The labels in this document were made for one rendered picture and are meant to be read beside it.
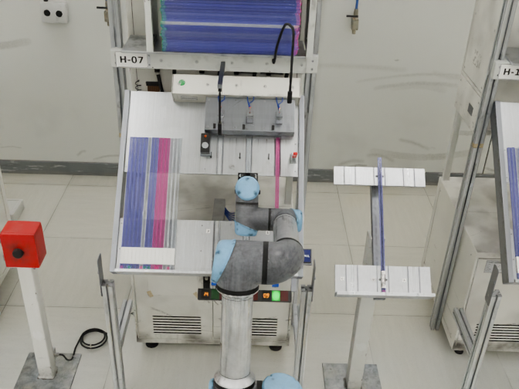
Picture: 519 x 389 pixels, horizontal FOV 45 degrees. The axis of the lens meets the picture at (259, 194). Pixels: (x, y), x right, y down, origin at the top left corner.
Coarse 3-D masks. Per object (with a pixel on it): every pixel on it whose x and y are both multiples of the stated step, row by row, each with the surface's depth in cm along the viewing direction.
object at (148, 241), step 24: (144, 144) 239; (168, 144) 240; (144, 168) 237; (168, 168) 237; (144, 192) 235; (168, 192) 235; (144, 216) 232; (168, 216) 232; (144, 240) 230; (168, 240) 230; (120, 264) 227; (144, 264) 228; (168, 264) 228
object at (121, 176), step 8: (128, 96) 244; (128, 104) 243; (128, 112) 243; (120, 144) 239; (120, 152) 238; (120, 160) 237; (120, 168) 237; (120, 176) 236; (120, 184) 235; (120, 192) 234; (120, 200) 234; (120, 208) 234; (120, 216) 234; (112, 240) 230; (112, 248) 229; (112, 256) 228; (112, 264) 227; (112, 272) 229
